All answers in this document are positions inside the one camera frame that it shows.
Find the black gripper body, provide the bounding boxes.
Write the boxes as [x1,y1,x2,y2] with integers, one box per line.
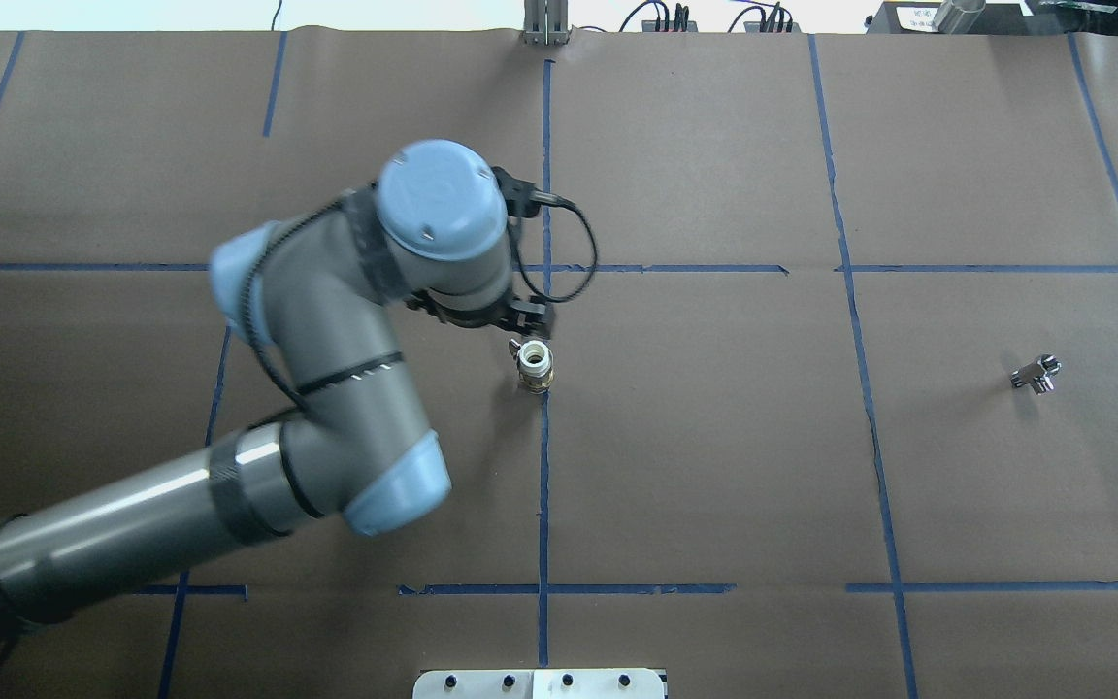
[407,291,556,338]

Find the white PPR pipe brass fitting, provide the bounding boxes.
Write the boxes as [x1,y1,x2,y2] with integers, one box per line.
[509,338,555,395]

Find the chrome tee valve fitting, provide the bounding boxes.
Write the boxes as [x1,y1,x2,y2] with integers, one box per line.
[1010,355,1064,395]

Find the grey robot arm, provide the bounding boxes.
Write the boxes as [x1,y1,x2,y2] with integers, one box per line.
[0,139,576,648]

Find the dark equipment box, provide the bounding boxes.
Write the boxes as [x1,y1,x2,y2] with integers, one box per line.
[865,1,1065,36]

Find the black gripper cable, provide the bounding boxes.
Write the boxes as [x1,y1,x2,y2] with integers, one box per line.
[501,167,599,304]

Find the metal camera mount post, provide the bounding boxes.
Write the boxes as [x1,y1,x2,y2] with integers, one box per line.
[522,0,572,46]

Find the black cable plugs left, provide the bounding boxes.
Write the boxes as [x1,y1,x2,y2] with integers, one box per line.
[616,1,700,34]

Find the black cable plugs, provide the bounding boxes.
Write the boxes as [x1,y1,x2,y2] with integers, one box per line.
[726,1,802,34]
[616,1,700,34]

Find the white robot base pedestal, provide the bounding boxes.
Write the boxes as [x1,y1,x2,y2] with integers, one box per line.
[411,667,669,698]

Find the black cable plugs right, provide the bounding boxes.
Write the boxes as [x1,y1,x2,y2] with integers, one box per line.
[726,1,802,34]

